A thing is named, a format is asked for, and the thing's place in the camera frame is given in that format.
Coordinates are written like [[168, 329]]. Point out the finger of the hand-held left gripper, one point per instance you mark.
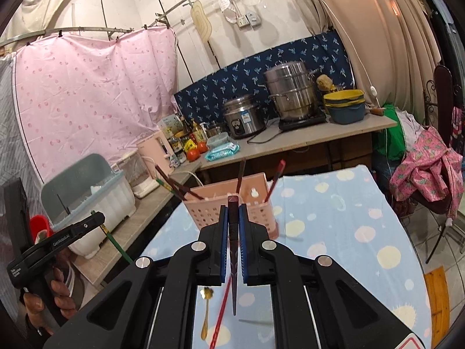
[[90, 221]]

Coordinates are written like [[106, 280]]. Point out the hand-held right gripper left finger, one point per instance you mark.
[[223, 247]]

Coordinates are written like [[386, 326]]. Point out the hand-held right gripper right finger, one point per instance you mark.
[[242, 247]]

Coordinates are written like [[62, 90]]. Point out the green chopstick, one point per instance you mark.
[[162, 183], [116, 243]]

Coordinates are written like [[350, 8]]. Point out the pink perforated utensil basket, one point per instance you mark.
[[203, 214]]

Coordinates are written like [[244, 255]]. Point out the dark purple chopstick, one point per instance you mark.
[[233, 203], [241, 174]]

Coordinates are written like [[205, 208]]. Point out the dark red chopstick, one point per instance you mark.
[[170, 179], [189, 191]]

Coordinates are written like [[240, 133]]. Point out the red patterned chopstick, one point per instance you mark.
[[219, 316], [276, 176]]

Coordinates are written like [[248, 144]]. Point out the person's left hand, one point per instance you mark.
[[63, 298]]

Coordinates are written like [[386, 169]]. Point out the white dish rack teal lid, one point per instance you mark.
[[98, 203]]

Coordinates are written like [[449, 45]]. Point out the gold flower spoon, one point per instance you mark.
[[207, 294]]

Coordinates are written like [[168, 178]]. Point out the black upright panel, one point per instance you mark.
[[18, 211]]

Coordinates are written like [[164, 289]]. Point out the pink kitchen appliance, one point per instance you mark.
[[154, 152]]

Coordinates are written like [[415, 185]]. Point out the blue wet wipes pack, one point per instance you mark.
[[222, 152]]

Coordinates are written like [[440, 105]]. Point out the red tomato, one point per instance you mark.
[[192, 155], [202, 147]]

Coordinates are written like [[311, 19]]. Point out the clear plastic food container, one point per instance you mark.
[[218, 141]]

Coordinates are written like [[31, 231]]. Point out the dark sauce bottle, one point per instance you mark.
[[175, 145]]

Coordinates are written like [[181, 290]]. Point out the wooden counter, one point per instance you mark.
[[290, 141]]

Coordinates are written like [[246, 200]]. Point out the yellow label seasoning bottle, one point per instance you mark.
[[199, 132]]

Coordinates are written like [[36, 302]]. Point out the pink dotted curtain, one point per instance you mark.
[[90, 98]]

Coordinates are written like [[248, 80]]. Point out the grey striped cloth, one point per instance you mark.
[[14, 123]]

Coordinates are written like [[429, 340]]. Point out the green white carton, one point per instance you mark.
[[170, 125]]

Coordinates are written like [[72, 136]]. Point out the steel rice cooker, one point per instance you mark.
[[243, 116]]

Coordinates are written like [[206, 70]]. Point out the black induction cooker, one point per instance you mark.
[[305, 123]]

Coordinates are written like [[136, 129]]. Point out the stacked steel steamer pot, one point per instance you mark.
[[290, 91]]

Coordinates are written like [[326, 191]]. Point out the navy floral cloth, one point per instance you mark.
[[225, 83]]

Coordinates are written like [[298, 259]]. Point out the blue pot with yellow lid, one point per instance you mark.
[[343, 109]]

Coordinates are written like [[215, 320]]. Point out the brown ginger root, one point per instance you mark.
[[324, 81]]

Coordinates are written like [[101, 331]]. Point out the green cloth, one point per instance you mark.
[[390, 134]]

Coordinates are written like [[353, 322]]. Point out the metal curtain rod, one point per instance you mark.
[[90, 29]]

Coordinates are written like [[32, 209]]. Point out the pink floral garment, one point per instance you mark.
[[425, 167]]

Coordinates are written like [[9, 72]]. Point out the orange board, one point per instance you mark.
[[436, 305]]

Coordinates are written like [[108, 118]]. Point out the hanging pale cutting board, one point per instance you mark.
[[201, 21]]

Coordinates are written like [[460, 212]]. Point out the white hanging cloth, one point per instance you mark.
[[224, 5]]

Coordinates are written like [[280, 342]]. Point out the beige curtain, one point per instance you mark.
[[392, 43]]

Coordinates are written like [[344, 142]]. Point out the dark hanging clothes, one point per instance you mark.
[[447, 14]]

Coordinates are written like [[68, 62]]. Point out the wall power socket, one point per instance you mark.
[[249, 21]]

